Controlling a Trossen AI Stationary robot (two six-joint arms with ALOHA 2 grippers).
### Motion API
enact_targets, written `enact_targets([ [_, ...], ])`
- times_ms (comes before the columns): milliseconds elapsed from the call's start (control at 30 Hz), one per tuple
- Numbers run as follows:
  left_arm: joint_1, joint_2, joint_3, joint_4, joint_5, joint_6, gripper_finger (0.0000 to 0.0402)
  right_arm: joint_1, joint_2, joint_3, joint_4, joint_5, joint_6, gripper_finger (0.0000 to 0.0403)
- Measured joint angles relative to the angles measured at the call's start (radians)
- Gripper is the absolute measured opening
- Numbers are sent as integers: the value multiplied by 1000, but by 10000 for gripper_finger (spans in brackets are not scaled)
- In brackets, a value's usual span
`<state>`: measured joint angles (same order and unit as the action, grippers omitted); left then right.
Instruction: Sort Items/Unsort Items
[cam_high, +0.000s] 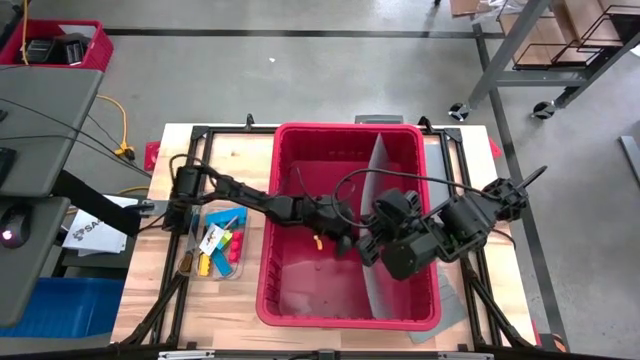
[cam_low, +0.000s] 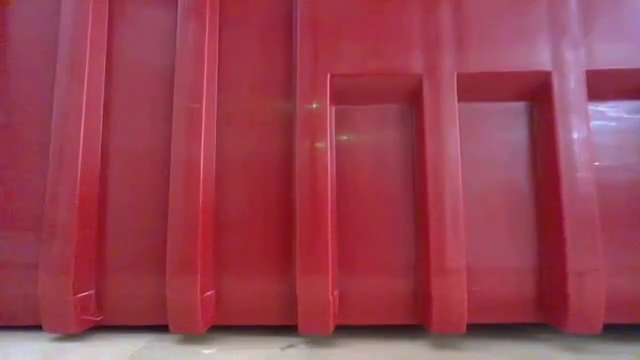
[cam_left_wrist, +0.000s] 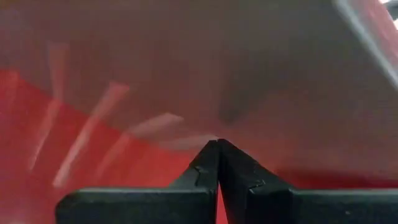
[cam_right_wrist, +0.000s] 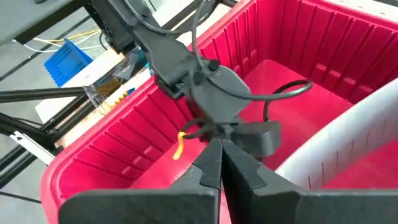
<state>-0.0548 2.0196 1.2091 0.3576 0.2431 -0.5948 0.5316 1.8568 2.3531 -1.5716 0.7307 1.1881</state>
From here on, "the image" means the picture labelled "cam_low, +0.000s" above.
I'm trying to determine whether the large red plastic bin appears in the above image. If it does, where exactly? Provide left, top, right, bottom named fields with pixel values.
left=0, top=0, right=640, bottom=336

